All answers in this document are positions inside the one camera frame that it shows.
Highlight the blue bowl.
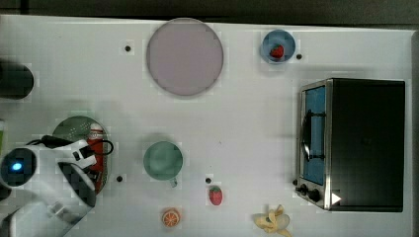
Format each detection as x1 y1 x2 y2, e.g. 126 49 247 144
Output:
260 30 296 64

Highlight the strawberry in blue bowl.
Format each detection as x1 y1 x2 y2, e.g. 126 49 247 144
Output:
270 44 285 59

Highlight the green mug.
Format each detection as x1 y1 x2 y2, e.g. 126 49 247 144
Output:
143 141 184 188

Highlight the red ketchup bottle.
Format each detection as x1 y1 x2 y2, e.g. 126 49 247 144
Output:
87 123 104 194

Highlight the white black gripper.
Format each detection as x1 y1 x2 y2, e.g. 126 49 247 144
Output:
53 140 97 169

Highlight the red strawberry on table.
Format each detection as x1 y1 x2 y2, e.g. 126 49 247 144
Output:
209 186 223 205

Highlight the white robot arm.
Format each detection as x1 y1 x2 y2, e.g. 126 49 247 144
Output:
1 140 96 237

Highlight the grey-green oval strainer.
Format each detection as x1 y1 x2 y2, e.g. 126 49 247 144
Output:
52 116 114 189

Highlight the peeled banana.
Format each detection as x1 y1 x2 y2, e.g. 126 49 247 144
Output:
253 204 293 237

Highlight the silver black toaster oven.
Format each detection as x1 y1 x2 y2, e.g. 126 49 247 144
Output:
293 78 405 212

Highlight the lilac round plate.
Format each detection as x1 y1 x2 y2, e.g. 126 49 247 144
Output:
146 18 223 96

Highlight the orange half slice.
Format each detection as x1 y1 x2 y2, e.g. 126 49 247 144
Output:
161 208 181 227

